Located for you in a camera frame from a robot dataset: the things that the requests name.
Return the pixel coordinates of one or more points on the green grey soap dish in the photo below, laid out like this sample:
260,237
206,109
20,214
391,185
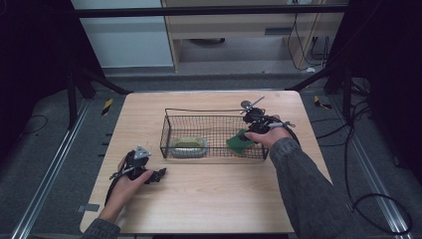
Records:
187,146

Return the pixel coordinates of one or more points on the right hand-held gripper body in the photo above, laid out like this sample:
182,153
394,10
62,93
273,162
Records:
258,119

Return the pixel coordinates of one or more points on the aluminium floor rail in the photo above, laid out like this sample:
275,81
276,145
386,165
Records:
375,186
49,172

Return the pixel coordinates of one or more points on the white plug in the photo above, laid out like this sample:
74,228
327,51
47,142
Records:
311,69

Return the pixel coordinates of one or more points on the grey table grommet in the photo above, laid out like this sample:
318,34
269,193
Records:
244,105

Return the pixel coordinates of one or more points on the person's left hand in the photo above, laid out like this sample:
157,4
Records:
124,195

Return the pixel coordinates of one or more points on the light wooden desk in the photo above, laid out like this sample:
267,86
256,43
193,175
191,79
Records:
232,28

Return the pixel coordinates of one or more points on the grey tape patch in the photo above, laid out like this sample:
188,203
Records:
88,208

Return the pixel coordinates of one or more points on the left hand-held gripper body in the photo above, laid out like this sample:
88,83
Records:
136,166

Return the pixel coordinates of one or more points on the yellow black tape strip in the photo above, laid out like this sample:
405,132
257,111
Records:
106,106
319,102

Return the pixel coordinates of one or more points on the black horizontal frame bar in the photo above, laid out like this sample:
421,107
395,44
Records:
199,11

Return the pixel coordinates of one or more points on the black curtain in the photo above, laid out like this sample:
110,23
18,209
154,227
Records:
33,59
391,66

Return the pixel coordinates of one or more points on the yellow green sponge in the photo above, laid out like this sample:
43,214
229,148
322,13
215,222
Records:
235,146

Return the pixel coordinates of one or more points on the person's right hand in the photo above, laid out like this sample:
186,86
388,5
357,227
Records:
275,136

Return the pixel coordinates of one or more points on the white cabinet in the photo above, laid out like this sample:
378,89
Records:
122,40

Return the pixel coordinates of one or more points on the black metal stand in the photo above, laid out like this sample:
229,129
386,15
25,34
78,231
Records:
71,99
347,96

